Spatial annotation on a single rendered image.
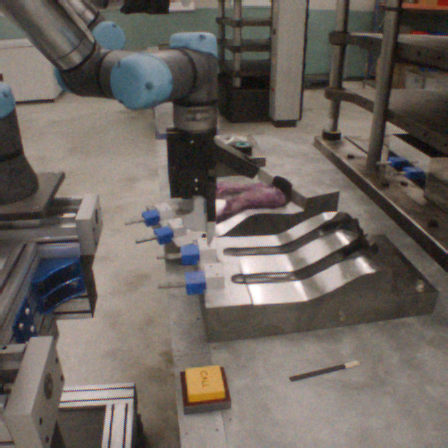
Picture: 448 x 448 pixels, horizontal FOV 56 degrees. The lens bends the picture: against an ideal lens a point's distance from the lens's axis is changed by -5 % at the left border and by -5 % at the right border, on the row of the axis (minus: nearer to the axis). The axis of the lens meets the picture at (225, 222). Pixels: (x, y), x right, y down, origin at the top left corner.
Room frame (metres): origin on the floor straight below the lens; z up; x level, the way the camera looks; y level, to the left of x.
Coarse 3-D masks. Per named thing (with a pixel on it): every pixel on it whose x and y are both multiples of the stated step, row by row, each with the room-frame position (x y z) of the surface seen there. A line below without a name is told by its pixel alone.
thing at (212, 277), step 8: (208, 264) 0.75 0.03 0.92; (216, 264) 0.75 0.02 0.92; (184, 272) 0.74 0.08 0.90; (192, 272) 0.74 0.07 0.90; (200, 272) 0.74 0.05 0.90; (208, 272) 0.72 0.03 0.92; (216, 272) 0.72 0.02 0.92; (184, 280) 0.73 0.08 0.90; (192, 280) 0.71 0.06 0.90; (200, 280) 0.71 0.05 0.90; (208, 280) 0.70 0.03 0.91; (216, 280) 0.71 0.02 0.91; (160, 288) 0.71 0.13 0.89; (192, 288) 0.70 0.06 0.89; (200, 288) 0.71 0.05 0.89; (208, 288) 0.70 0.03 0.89; (216, 288) 0.71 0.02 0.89
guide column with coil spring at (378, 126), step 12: (396, 0) 1.63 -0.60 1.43; (396, 12) 1.63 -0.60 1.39; (384, 24) 1.66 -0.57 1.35; (396, 24) 1.63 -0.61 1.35; (384, 36) 1.65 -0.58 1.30; (396, 36) 1.63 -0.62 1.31; (384, 48) 1.64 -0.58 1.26; (396, 48) 1.64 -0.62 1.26; (384, 60) 1.63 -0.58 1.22; (384, 72) 1.63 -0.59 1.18; (384, 84) 1.63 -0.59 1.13; (384, 96) 1.63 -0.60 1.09; (384, 108) 1.63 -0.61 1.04; (372, 120) 1.66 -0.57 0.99; (384, 120) 1.63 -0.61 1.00; (372, 132) 1.64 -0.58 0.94; (372, 144) 1.64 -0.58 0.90; (372, 156) 1.63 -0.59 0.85; (372, 168) 1.63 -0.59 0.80
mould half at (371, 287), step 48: (192, 240) 0.90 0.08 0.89; (240, 240) 0.90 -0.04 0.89; (288, 240) 0.90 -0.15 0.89; (336, 240) 0.83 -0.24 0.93; (384, 240) 0.95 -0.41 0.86; (240, 288) 0.71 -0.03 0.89; (288, 288) 0.71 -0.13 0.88; (336, 288) 0.69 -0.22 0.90; (384, 288) 0.70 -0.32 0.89; (432, 288) 0.74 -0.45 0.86; (240, 336) 0.66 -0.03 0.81
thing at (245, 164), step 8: (208, 144) 0.71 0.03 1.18; (216, 144) 0.71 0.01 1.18; (224, 144) 0.74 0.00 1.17; (208, 152) 0.71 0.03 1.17; (216, 152) 0.71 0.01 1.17; (224, 152) 0.71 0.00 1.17; (232, 152) 0.72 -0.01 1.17; (240, 152) 0.75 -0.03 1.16; (224, 160) 0.71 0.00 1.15; (232, 160) 0.71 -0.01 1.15; (240, 160) 0.72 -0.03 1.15; (248, 160) 0.73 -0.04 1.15; (256, 160) 0.75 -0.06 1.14; (232, 168) 0.72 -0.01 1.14; (240, 168) 0.72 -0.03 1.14; (248, 168) 0.72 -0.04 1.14; (256, 168) 0.72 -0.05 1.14; (248, 176) 0.72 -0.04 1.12
